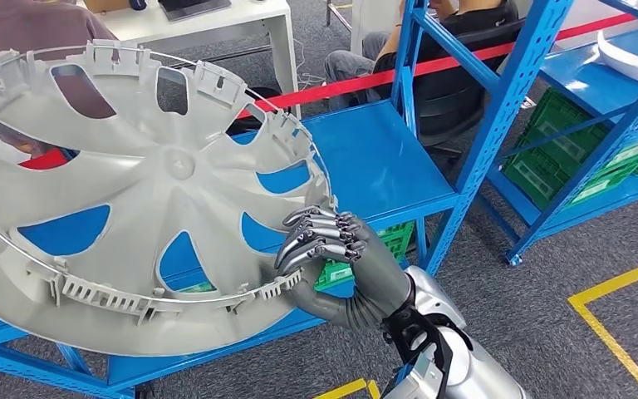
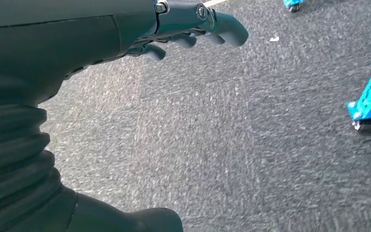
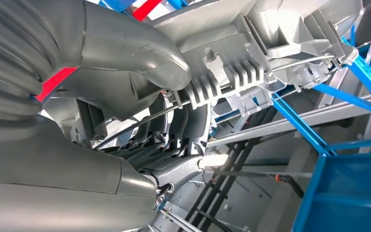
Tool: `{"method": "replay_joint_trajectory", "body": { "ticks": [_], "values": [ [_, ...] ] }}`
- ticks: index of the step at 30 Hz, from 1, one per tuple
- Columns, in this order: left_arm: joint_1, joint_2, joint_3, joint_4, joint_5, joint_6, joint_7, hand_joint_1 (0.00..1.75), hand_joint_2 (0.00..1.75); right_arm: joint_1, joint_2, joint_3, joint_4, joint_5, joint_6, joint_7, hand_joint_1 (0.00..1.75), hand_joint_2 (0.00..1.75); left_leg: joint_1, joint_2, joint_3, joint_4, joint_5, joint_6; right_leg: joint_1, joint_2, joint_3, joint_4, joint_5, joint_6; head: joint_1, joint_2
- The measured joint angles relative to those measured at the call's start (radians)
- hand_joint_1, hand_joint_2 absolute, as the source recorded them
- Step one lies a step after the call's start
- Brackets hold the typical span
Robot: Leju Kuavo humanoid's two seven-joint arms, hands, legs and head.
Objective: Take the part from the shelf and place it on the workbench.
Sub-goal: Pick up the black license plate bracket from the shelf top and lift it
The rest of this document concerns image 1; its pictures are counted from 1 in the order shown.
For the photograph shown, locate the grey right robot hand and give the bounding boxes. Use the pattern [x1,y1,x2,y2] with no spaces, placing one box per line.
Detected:
[272,204,415,333]

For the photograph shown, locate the silver plastic wheel hubcap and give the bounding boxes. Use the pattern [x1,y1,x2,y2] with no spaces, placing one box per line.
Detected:
[0,39,337,358]

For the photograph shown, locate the blue metal shelf rack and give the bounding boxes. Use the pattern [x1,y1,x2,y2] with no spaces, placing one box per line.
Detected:
[475,0,638,268]
[0,0,565,399]

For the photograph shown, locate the white curved plastic part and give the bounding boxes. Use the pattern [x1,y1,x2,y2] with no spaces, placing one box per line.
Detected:
[596,30,638,85]

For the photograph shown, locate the yellow floor tape square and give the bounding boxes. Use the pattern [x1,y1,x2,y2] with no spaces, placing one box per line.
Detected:
[567,254,638,399]
[313,378,381,399]

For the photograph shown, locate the black office chair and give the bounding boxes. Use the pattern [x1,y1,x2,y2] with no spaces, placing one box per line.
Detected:
[374,0,527,160]

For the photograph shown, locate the red barrier belt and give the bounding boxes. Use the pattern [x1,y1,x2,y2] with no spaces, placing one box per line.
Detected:
[18,0,638,170]

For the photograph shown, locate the black round stool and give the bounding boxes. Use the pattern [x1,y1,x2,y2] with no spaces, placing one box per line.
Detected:
[225,86,298,136]

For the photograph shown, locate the person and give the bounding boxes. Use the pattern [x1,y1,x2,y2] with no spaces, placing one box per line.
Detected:
[324,0,518,111]
[0,0,117,166]

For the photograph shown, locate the white cabinet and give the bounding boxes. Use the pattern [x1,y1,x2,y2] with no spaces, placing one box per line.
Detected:
[350,0,408,53]

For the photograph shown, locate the white desk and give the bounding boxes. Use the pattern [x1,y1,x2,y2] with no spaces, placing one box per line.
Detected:
[96,0,302,120]

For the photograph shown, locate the grey laptop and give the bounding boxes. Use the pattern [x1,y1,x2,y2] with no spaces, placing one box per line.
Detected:
[156,0,233,23]

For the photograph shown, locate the brown cardboard box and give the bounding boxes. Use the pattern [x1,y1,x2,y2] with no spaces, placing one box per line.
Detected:
[82,0,133,13]

